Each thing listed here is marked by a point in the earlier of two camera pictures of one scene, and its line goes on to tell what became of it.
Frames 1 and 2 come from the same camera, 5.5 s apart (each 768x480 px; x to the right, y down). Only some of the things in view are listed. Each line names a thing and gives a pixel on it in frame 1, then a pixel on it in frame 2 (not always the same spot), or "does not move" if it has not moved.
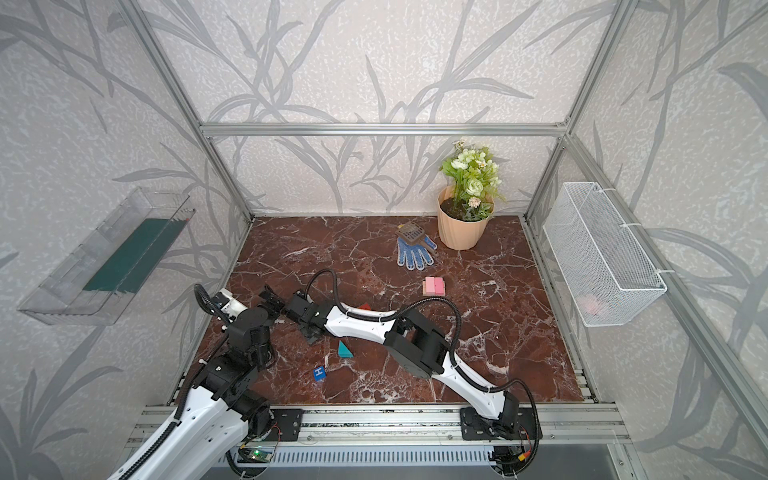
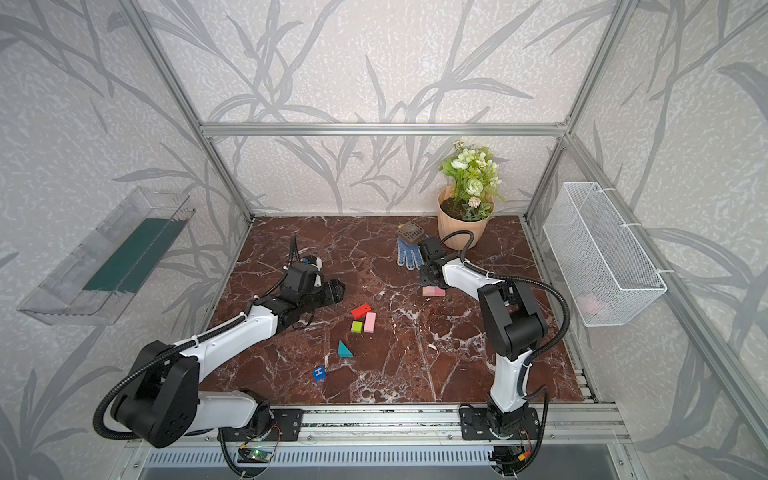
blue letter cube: (320, 374) does not move
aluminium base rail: (559, 424) does not move
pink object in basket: (592, 305) does not move
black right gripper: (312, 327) to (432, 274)
